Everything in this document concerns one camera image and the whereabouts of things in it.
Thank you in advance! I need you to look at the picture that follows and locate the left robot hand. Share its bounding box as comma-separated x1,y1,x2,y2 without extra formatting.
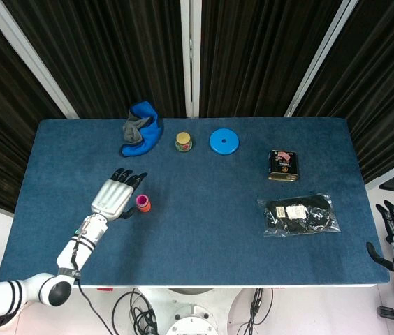
90,168,148,221

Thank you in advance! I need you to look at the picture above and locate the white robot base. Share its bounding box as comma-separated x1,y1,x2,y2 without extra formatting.
137,286,247,335

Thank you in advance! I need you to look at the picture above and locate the blue and grey cloth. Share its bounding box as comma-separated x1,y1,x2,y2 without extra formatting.
119,100,165,158

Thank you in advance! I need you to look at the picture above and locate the glass jar with gold lid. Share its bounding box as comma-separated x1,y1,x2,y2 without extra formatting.
175,131,194,153

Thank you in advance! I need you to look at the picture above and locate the blue table cover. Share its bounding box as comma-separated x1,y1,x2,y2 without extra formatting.
0,117,391,288

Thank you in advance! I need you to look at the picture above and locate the clear bag with black contents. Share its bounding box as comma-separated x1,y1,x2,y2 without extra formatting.
256,193,342,238

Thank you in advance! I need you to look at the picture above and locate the blue plastic disc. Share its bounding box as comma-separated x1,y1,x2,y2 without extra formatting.
209,128,240,155

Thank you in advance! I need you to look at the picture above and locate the black and gold tin can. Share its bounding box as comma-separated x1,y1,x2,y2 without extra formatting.
268,149,302,182

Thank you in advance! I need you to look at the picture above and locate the black cable bundle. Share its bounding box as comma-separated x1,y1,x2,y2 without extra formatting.
111,288,159,335

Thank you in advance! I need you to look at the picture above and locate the white frame post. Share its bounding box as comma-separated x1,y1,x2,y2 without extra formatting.
284,0,351,118
0,0,79,119
180,0,202,119

